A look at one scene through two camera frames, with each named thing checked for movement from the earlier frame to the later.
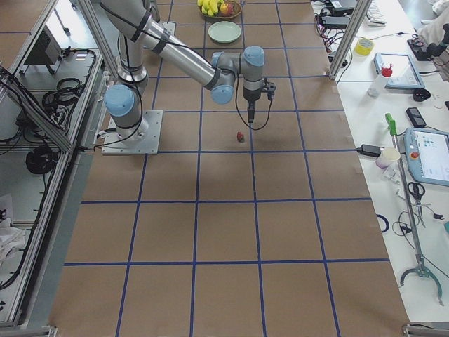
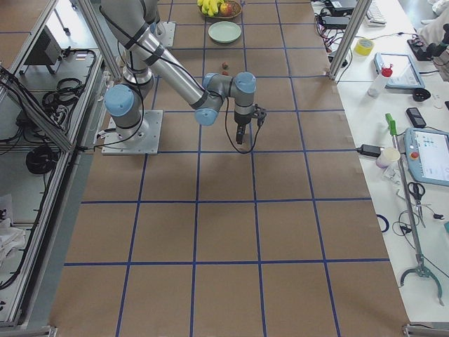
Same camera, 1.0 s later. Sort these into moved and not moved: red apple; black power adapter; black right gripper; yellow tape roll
Moved: black right gripper
Not moved: yellow tape roll; red apple; black power adapter
